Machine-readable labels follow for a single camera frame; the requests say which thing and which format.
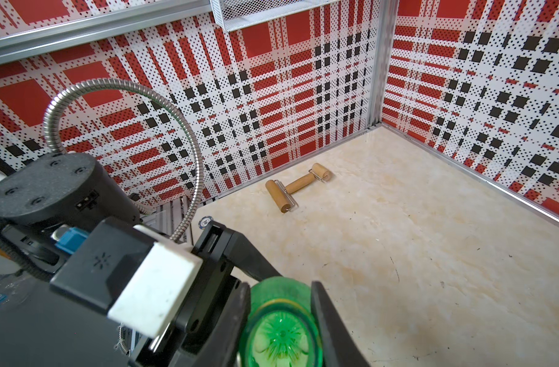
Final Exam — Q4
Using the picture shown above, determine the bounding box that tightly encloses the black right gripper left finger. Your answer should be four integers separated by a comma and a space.
192, 282, 251, 367

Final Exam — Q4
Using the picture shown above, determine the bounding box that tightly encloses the white wire mesh shelf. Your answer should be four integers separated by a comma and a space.
210, 0, 335, 32

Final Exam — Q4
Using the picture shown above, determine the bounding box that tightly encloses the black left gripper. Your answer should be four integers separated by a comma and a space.
132, 221, 281, 366

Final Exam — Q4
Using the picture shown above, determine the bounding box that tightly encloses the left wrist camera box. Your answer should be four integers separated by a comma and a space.
50, 217, 203, 339

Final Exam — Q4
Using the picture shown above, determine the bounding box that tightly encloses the green plastic soda bottle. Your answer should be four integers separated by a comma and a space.
238, 277, 323, 367

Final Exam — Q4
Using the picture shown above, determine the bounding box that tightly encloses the wooden double roller tool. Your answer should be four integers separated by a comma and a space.
265, 163, 332, 213

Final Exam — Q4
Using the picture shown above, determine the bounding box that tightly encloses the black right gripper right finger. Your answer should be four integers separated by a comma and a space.
311, 281, 370, 367

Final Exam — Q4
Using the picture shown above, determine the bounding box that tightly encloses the left metal flex conduit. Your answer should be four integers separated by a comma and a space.
43, 77, 205, 243

